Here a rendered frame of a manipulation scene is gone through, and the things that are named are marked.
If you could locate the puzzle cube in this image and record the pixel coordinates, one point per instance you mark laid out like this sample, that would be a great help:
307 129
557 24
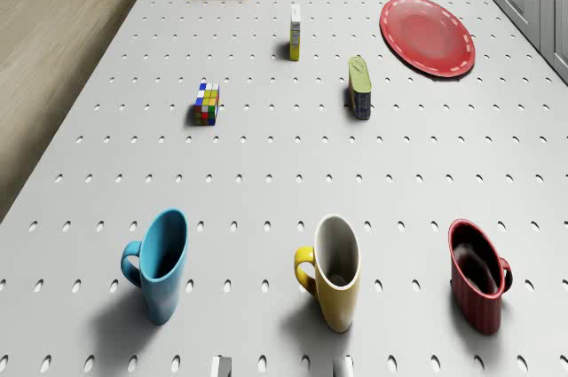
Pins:
207 104

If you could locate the flat-sided can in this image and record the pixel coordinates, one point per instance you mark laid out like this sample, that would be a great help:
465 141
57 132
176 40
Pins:
360 93

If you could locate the yellow and white carton box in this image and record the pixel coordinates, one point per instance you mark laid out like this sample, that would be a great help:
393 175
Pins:
295 40

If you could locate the yellow mug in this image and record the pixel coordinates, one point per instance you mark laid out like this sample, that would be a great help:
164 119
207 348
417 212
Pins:
339 306

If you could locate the blue mug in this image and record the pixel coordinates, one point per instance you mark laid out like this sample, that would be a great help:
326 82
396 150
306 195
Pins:
162 288

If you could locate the red plate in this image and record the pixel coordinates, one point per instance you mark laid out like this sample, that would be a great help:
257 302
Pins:
426 35

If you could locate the red mug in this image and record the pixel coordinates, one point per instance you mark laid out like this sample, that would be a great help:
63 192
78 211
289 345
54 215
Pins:
479 310

